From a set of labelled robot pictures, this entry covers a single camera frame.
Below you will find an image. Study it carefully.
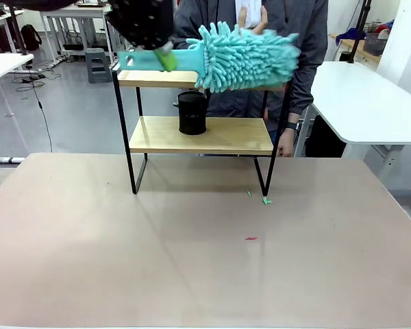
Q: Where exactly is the white desk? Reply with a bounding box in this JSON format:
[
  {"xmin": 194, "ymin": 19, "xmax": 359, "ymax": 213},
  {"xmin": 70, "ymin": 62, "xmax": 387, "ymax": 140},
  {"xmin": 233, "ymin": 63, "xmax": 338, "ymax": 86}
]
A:
[{"xmin": 0, "ymin": 52, "xmax": 35, "ymax": 118}]

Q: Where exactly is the white table with curved edge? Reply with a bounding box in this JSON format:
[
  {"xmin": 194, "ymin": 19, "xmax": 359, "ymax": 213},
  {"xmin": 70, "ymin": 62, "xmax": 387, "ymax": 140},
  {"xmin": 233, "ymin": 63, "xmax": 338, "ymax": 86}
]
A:
[{"xmin": 294, "ymin": 60, "xmax": 411, "ymax": 169}]

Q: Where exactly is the black cabinet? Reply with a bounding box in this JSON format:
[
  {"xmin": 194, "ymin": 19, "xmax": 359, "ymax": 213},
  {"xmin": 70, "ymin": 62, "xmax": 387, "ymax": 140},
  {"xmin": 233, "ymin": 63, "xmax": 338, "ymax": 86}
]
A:
[{"xmin": 303, "ymin": 113, "xmax": 347, "ymax": 159}]

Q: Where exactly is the black stand pole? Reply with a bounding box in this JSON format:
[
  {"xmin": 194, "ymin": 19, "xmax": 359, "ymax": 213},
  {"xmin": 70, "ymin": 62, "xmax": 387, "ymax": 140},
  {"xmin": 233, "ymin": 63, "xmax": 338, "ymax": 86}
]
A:
[
  {"xmin": 6, "ymin": 0, "xmax": 29, "ymax": 58},
  {"xmin": 348, "ymin": 0, "xmax": 373, "ymax": 64}
]

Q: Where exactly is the person torso dark jacket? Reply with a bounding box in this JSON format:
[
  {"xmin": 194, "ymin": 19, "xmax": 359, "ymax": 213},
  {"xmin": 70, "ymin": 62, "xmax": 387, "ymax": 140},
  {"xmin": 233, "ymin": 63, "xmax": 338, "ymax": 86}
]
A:
[{"xmin": 173, "ymin": 0, "xmax": 329, "ymax": 121}]

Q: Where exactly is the two-tier wooden metal shelf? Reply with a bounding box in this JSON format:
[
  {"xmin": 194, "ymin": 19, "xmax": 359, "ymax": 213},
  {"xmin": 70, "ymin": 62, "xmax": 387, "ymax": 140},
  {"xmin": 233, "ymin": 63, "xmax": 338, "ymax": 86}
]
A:
[{"xmin": 110, "ymin": 67, "xmax": 295, "ymax": 197}]

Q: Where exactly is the teal chenille duster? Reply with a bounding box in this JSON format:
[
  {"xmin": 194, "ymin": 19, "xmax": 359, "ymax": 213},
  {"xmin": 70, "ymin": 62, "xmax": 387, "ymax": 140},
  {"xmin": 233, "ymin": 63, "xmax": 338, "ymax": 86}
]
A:
[{"xmin": 117, "ymin": 21, "xmax": 301, "ymax": 94}]

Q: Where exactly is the person left hand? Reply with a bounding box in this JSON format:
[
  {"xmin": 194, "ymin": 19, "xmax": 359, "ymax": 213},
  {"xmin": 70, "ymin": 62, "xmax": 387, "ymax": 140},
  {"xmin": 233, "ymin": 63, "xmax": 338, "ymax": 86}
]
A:
[{"xmin": 277, "ymin": 129, "xmax": 296, "ymax": 158}]

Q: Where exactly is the white metal-legged workbench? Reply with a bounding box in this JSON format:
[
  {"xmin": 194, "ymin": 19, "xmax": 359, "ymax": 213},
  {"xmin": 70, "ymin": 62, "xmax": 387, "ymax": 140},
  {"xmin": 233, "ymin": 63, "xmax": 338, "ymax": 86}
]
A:
[{"xmin": 39, "ymin": 1, "xmax": 124, "ymax": 68}]

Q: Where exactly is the blue cloth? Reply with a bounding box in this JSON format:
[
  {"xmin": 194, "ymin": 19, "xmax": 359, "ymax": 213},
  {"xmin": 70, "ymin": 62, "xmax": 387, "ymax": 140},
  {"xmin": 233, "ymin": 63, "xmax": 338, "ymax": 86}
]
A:
[{"xmin": 336, "ymin": 27, "xmax": 368, "ymax": 46}]

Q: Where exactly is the black floor cable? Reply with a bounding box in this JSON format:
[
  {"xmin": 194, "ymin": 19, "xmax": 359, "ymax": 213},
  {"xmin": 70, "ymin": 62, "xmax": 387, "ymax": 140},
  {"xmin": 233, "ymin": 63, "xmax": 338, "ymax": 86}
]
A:
[{"xmin": 16, "ymin": 60, "xmax": 61, "ymax": 154}]

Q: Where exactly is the person right hand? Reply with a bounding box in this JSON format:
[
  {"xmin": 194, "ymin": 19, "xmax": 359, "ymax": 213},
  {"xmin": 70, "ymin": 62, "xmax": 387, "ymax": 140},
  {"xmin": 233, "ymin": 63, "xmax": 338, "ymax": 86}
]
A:
[{"xmin": 238, "ymin": 5, "xmax": 270, "ymax": 36}]

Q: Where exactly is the grey mesh basket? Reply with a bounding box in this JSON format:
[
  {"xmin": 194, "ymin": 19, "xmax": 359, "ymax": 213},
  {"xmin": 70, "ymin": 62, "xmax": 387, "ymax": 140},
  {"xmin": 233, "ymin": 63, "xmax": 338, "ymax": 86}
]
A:
[{"xmin": 364, "ymin": 32, "xmax": 388, "ymax": 57}]

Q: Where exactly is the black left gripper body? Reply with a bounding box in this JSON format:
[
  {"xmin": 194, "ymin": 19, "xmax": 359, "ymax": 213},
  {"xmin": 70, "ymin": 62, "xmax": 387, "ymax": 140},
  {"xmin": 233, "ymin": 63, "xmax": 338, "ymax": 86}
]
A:
[{"xmin": 107, "ymin": 0, "xmax": 175, "ymax": 52}]

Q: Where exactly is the grey step stool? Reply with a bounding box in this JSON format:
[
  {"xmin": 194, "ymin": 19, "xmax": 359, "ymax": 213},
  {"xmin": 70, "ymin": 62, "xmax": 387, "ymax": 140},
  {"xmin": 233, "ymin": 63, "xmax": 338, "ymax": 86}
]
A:
[{"xmin": 84, "ymin": 47, "xmax": 114, "ymax": 84}]

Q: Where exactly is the black mesh pen cup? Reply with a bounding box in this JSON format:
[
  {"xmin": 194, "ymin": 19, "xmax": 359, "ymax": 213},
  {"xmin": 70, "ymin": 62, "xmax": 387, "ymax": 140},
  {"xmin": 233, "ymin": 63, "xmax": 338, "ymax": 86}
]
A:
[{"xmin": 177, "ymin": 90, "xmax": 208, "ymax": 136}]

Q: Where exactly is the wooden side table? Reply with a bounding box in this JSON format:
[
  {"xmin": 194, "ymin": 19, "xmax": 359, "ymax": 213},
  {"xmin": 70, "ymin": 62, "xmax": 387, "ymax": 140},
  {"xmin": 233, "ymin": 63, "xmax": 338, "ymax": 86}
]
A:
[{"xmin": 328, "ymin": 32, "xmax": 382, "ymax": 64}]

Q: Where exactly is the black backpack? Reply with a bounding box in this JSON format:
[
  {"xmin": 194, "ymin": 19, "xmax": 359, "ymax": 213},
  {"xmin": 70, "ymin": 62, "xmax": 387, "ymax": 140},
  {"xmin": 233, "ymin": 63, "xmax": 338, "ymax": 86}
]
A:
[{"xmin": 20, "ymin": 24, "xmax": 42, "ymax": 52}]

